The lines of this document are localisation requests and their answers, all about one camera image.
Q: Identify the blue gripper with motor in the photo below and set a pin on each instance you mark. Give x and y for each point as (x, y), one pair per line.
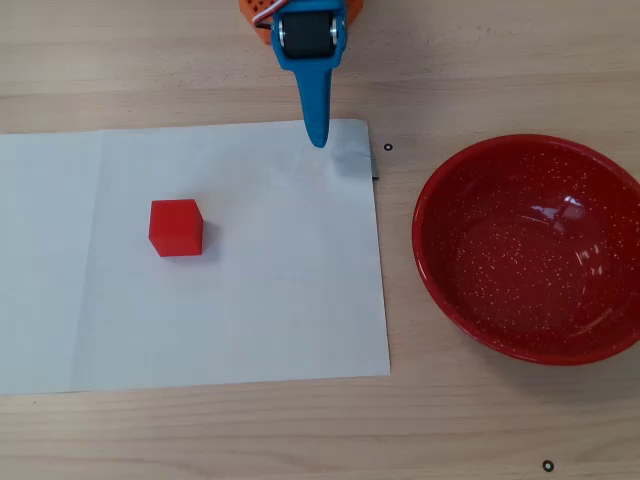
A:
(306, 40)

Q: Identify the red cube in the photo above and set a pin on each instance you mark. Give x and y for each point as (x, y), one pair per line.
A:
(176, 229)

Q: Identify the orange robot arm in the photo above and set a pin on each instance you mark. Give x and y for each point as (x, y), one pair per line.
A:
(248, 7)

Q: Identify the red speckled bowl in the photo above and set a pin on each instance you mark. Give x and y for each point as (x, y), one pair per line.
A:
(525, 250)

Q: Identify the clear tape piece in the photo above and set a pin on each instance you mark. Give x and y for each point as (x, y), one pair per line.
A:
(357, 160)

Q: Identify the white paper sheet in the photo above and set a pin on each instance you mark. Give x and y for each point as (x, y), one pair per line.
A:
(250, 280)
(45, 260)

